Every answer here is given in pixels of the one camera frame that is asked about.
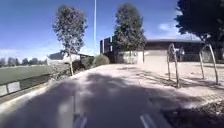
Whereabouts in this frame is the tall dark tree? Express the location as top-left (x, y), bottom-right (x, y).
top-left (113, 2), bottom-right (148, 64)

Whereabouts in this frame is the dark mulch bed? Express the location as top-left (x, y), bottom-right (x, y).
top-left (163, 100), bottom-right (224, 128)

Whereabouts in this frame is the slim leafy tree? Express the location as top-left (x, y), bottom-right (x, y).
top-left (52, 4), bottom-right (89, 77)

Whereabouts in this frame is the large dark tree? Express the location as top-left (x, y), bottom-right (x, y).
top-left (174, 0), bottom-right (224, 51)

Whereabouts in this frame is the tall thin pole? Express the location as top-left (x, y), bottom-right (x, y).
top-left (92, 0), bottom-right (98, 57)

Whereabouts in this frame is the pale paved path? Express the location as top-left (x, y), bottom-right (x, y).
top-left (0, 61), bottom-right (224, 128)

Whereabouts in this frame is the small white house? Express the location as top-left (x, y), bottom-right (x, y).
top-left (46, 50), bottom-right (92, 66)

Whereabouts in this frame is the row of distant trees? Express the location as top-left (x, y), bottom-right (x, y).
top-left (0, 56), bottom-right (48, 67)

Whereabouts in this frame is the low grey fence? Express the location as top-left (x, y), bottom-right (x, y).
top-left (0, 73), bottom-right (54, 98)

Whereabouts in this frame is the metal hoop barrier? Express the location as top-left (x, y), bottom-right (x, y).
top-left (166, 42), bottom-right (181, 89)
top-left (198, 42), bottom-right (220, 86)

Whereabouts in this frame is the low dark-roofed building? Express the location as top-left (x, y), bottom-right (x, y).
top-left (99, 35), bottom-right (224, 65)

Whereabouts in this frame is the green grass field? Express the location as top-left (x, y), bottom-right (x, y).
top-left (0, 64), bottom-right (54, 86)

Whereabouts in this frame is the green bush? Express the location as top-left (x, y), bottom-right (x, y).
top-left (92, 54), bottom-right (111, 68)

